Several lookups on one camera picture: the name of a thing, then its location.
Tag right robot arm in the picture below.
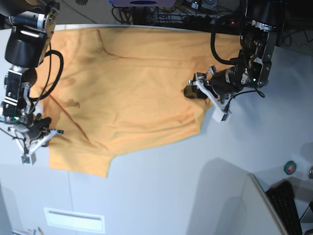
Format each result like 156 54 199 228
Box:
0 0 64 157

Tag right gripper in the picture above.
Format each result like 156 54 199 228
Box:
0 114 64 154

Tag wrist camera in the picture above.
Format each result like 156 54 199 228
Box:
21 153 37 165
212 109 232 123

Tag green tape roll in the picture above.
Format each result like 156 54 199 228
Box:
284 161 297 175

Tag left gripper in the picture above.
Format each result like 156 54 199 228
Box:
183 66 242 112

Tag white partition board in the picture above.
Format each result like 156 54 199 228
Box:
241 174 288 235

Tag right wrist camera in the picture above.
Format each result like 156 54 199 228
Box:
21 153 37 165

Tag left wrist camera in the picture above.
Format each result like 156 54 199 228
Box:
212 109 232 123

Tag silver metal knob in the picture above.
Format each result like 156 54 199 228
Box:
308 166 313 179

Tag orange t-shirt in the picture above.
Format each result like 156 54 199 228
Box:
41 27 226 177

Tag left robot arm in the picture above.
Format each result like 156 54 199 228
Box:
183 0 287 115

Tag black power strip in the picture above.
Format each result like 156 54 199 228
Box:
182 15 238 28

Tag black keyboard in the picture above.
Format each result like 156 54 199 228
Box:
266 181 303 235

